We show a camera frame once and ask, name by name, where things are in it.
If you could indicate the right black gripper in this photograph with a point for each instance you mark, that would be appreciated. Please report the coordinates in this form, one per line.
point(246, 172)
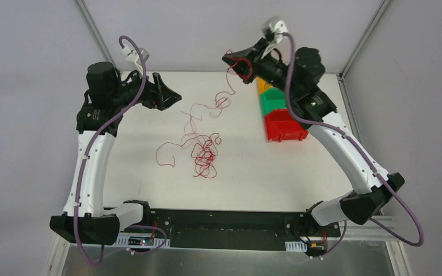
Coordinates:
point(258, 57)

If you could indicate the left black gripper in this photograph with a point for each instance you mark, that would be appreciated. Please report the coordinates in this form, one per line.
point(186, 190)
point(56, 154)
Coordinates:
point(156, 91)

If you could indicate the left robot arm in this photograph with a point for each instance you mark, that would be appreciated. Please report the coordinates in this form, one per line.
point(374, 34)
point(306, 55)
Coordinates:
point(84, 219)

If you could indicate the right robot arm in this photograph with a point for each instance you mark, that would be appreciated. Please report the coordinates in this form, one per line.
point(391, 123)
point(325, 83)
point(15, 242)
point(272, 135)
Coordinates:
point(372, 185)

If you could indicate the yellow plastic bin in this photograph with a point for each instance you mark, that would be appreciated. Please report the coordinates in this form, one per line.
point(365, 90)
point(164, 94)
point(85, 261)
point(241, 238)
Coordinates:
point(262, 85)

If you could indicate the green plastic bin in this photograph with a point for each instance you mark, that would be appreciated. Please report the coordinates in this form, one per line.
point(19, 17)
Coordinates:
point(272, 99)

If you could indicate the red plastic bin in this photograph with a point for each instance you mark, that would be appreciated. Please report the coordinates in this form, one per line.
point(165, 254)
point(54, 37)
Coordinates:
point(281, 126)

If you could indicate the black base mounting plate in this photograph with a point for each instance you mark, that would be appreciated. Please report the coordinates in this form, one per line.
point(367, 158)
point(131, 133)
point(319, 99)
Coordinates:
point(233, 230)

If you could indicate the left circuit board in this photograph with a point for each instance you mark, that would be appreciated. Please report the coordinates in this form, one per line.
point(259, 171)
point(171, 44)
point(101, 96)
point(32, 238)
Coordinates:
point(137, 241)

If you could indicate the circuit board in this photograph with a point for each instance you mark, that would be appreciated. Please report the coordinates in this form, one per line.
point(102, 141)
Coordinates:
point(315, 250)
point(137, 241)

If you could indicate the right circuit board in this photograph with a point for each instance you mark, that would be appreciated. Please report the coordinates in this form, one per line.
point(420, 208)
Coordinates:
point(315, 250)

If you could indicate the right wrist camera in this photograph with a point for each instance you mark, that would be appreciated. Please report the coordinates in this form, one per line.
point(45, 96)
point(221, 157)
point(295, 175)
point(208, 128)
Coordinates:
point(273, 30)

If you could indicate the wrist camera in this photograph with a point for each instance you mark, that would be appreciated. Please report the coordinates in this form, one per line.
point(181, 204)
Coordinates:
point(132, 56)
point(273, 30)

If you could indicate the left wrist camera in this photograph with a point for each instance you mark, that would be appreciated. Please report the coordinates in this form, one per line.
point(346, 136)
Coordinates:
point(132, 56)

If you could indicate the left white cable duct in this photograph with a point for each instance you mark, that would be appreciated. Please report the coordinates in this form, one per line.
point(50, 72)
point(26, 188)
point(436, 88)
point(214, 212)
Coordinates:
point(122, 242)

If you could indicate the white cable duct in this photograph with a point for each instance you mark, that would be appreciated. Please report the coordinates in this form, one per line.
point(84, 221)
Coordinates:
point(122, 242)
point(295, 246)

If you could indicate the right white cable duct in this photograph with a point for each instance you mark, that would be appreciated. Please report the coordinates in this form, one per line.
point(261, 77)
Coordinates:
point(295, 246)

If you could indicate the aluminium frame rail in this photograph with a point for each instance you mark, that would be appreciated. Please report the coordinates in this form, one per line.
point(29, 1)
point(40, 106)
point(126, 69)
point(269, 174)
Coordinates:
point(360, 250)

